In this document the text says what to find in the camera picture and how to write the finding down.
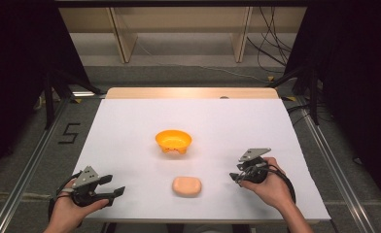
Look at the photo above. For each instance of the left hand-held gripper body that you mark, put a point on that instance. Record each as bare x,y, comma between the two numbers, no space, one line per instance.
85,181

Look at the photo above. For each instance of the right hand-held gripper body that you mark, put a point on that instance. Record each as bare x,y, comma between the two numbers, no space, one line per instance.
255,165

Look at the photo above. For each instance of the person's right hand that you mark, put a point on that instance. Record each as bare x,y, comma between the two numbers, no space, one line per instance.
272,191

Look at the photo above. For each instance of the person's left hand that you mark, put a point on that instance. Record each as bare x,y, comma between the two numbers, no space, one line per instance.
69,210

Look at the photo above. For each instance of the peach-coloured bread roll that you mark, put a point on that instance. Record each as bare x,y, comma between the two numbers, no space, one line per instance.
186,186

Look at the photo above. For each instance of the white table sheet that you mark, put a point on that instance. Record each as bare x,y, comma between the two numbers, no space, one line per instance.
198,116

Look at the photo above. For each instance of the orange plastic bowl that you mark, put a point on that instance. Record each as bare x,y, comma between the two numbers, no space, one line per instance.
173,141

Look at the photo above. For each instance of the yellow tape piece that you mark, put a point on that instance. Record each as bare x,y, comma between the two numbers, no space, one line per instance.
289,98
76,100
270,78

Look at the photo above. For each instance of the black stand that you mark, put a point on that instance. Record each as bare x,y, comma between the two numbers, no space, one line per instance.
51,100
312,93

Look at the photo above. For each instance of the light wooden table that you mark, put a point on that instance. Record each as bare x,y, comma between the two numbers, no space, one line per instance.
191,93

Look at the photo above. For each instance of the wooden shelf upright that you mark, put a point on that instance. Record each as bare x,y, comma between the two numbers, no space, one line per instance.
123,35
241,35

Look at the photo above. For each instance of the black curtain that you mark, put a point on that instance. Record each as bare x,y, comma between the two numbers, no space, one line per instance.
20,64
357,81

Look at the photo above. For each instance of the aluminium floor rail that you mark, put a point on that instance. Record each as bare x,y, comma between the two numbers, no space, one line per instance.
337,168
26,168

